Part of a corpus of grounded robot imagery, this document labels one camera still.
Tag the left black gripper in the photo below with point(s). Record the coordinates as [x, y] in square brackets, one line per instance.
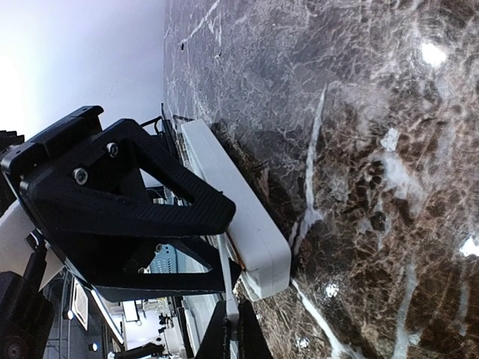
[78, 183]

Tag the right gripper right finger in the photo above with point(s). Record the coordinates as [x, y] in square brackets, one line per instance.
[250, 339]

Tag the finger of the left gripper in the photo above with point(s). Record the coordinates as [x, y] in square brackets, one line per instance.
[111, 267]

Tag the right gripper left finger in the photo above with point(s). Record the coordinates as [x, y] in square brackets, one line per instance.
[214, 344]

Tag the white battery cover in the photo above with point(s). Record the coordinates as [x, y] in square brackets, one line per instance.
[232, 310]

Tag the white remote control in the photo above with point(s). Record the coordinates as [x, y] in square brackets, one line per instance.
[262, 245]

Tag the orange AA battery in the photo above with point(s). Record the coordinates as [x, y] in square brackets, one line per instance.
[235, 253]

